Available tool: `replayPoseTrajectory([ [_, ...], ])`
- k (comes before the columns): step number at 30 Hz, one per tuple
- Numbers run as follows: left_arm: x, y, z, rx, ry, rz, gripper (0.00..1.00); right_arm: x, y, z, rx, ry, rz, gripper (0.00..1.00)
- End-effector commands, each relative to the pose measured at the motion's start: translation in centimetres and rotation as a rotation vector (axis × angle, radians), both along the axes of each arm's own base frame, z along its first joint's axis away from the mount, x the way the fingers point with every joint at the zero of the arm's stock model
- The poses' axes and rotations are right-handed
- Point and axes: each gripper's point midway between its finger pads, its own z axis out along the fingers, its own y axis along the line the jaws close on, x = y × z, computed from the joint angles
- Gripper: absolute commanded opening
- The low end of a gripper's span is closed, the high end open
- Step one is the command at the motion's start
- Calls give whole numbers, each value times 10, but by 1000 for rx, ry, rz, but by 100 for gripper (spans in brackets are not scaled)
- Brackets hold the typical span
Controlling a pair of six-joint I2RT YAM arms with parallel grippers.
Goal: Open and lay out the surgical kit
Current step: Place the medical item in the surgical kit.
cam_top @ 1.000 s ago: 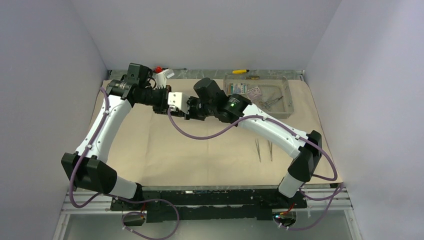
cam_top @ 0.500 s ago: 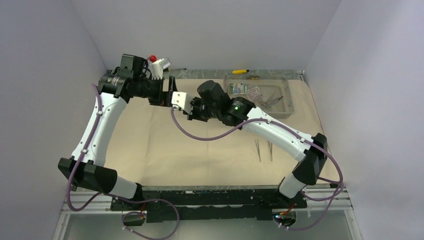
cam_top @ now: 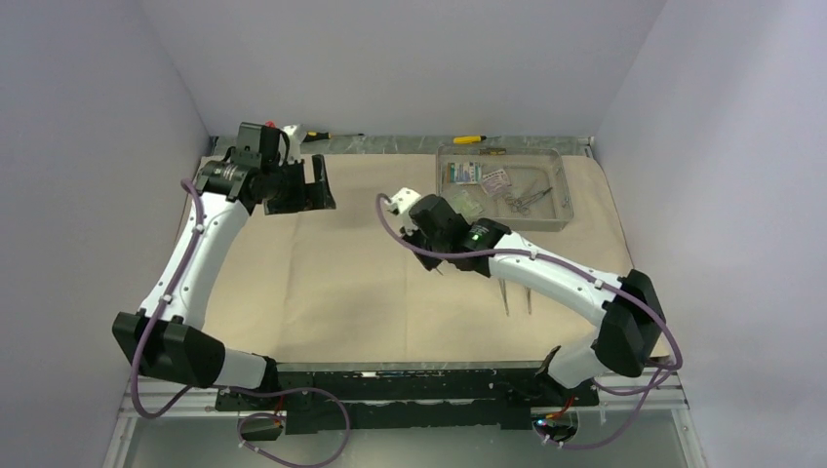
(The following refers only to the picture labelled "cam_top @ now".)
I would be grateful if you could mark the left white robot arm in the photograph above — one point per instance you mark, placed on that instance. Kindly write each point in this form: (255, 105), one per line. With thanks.
(164, 339)

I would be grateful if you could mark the clear pouch green item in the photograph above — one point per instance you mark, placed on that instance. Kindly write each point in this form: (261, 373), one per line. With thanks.
(466, 205)

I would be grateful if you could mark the right side aluminium rail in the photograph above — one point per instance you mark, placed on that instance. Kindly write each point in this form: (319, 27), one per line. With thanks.
(584, 146)

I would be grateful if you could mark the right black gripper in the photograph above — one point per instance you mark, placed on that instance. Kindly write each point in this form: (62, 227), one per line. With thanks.
(429, 262)

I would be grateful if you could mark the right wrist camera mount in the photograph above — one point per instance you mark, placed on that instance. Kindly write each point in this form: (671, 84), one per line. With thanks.
(399, 206)

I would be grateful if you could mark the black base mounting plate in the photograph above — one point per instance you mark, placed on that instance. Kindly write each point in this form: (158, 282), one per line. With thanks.
(506, 394)

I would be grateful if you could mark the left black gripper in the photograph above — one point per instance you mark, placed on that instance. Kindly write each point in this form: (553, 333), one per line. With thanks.
(309, 196)

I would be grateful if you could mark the black yellow short screwdriver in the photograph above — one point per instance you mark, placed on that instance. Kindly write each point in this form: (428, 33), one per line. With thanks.
(492, 151)

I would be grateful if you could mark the green suture packet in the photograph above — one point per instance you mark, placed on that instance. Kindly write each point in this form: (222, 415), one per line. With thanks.
(462, 173)

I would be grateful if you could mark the wire mesh instrument tray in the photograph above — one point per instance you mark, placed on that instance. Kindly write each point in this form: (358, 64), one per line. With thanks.
(530, 170)

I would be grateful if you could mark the beige surgical wrap cloth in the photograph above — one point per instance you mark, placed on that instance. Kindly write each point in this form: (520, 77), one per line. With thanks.
(331, 286)

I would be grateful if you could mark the steel surgical scissors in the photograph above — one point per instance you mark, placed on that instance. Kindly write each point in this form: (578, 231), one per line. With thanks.
(522, 204)

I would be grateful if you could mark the pink suture packet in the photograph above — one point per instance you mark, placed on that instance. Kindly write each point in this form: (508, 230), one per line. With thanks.
(495, 183)

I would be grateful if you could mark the aluminium rail frame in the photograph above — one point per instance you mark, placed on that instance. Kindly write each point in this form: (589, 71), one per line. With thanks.
(624, 430)

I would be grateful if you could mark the yellow black screwdriver left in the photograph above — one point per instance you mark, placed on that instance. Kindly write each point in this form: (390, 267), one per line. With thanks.
(321, 136)

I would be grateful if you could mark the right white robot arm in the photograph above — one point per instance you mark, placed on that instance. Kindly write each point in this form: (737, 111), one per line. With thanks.
(622, 309)

